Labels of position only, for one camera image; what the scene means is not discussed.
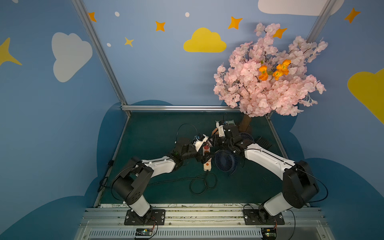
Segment white red power strip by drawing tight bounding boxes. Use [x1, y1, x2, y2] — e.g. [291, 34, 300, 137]
[204, 144, 212, 172]

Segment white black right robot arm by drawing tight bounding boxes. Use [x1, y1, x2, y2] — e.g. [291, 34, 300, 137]
[211, 121, 320, 222]

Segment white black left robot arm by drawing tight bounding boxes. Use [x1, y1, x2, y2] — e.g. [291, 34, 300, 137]
[111, 135, 209, 217]

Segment orange desk fan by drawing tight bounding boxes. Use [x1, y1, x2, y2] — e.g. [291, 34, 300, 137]
[211, 128, 219, 139]

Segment navy desk fan front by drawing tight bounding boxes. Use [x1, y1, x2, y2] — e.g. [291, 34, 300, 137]
[214, 150, 239, 176]

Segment navy desk fan upright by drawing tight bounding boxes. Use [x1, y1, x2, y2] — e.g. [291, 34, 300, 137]
[240, 133, 255, 143]

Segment brown tree base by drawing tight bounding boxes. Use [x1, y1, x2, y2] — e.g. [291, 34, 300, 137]
[239, 115, 253, 134]

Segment black brush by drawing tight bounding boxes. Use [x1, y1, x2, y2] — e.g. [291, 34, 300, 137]
[255, 137, 273, 150]

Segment pink blossom artificial tree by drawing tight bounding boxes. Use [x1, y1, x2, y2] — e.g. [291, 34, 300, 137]
[214, 23, 328, 118]

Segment left green circuit board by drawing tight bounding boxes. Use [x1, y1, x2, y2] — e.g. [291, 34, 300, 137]
[135, 228, 153, 238]

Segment green circuit board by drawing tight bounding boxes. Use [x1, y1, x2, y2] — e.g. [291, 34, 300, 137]
[261, 228, 277, 240]
[135, 228, 153, 238]

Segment right green circuit board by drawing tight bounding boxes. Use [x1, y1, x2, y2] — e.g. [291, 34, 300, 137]
[261, 228, 277, 240]

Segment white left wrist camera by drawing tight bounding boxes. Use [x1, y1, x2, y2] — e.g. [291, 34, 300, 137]
[193, 134, 209, 152]

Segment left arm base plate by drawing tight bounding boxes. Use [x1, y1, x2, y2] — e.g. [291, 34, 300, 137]
[124, 209, 166, 226]

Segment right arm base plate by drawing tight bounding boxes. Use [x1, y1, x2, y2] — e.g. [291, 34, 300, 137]
[243, 209, 285, 226]

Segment aluminium frame rail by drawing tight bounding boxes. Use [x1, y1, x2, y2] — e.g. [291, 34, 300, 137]
[121, 105, 240, 112]

